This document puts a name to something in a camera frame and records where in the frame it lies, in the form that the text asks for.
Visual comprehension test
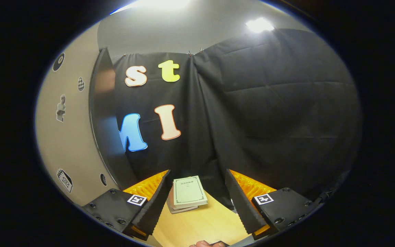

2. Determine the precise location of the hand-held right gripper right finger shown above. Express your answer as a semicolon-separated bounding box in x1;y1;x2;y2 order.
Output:
225;169;316;240

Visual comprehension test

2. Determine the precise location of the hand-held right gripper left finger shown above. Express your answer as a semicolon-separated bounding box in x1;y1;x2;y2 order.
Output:
82;169;172;240

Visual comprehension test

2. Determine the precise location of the pale grey cabinet door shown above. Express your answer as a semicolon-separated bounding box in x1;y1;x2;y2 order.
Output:
35;22;140;207

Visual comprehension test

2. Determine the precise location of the brown book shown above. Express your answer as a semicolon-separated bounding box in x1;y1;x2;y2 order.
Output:
168;187;198;211

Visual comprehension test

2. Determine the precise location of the grey book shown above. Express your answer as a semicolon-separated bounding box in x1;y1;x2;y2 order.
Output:
167;197;200;214

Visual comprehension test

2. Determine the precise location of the pale green book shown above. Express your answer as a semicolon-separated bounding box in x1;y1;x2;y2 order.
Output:
173;176;208;207

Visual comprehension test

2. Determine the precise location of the black backdrop cloth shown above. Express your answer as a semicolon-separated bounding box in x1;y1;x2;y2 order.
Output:
112;27;362;210

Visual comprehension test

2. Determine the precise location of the ceiling light panel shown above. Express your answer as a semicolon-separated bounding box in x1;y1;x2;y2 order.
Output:
110;0;191;14
246;17;275;34

